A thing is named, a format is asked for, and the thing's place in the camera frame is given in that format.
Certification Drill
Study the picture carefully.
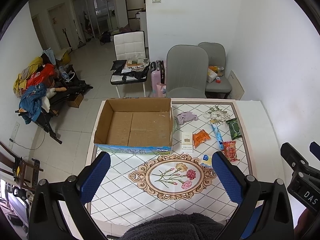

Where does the yellow tissue pack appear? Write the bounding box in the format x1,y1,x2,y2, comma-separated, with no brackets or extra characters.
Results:
200,154,212,168

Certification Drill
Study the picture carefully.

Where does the red snack packet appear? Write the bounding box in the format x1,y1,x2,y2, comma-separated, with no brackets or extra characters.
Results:
223,141,239,162

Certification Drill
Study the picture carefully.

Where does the orange snack packet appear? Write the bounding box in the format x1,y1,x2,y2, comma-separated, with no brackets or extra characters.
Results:
193,129,210,148

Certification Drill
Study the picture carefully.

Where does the green snack packet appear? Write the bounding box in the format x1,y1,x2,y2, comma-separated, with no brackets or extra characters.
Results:
226,118,242,140

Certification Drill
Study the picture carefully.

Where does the blue toothpaste tube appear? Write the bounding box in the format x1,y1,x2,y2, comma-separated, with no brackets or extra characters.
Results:
211,123,224,151

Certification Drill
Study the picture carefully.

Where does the white cigarette box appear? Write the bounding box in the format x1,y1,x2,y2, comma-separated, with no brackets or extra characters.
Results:
181,132,193,153

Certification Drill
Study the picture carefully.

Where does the wooden chair at left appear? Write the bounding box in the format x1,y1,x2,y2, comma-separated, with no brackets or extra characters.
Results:
1,142,43,193

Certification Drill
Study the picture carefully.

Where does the dark fuzzy sleeve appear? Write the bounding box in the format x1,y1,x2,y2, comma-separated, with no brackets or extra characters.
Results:
120,213,224,240

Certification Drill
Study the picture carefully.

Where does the lilac crumpled cloth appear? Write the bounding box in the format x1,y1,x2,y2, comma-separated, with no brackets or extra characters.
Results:
177,112,198,125

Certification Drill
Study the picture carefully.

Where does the open cardboard box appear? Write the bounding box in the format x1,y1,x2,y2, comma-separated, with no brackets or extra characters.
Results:
93,98,174,155

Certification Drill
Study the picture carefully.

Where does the small cardboard box on floor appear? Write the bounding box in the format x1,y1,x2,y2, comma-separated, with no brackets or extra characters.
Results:
67,94,84,108

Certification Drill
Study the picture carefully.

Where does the far grey chair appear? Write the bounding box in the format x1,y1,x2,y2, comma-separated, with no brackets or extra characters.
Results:
198,42,232,99

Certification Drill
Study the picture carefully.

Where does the grey chair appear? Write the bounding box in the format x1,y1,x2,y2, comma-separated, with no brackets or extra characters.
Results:
166,44,209,99
198,42,232,99

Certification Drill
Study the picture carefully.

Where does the blue patterned garment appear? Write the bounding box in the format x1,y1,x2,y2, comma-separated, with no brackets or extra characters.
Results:
19,83,47,125

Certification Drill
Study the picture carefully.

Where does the black clothes rack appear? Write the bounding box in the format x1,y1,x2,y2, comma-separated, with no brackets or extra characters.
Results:
15,64,93,144

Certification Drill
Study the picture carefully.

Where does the pink shopping bag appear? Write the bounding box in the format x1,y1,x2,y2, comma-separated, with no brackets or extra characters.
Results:
156,83,167,98

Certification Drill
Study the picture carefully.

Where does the red plastic bag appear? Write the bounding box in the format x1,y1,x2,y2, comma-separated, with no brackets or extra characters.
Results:
26,64,56,89

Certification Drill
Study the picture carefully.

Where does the near grey chair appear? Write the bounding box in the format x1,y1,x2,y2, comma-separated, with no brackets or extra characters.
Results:
166,44,209,99

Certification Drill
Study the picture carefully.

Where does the yellow garment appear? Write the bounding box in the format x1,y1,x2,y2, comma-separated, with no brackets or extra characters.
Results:
13,56,43,98

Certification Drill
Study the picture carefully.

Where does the pink suitcase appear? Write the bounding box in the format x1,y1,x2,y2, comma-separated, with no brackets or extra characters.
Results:
150,60,166,98

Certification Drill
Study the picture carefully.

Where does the white padded chair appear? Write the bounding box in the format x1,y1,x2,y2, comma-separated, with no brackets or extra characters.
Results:
110,31,150,98

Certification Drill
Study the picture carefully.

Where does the white board against wall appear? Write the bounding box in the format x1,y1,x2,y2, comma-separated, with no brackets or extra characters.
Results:
228,70,245,100

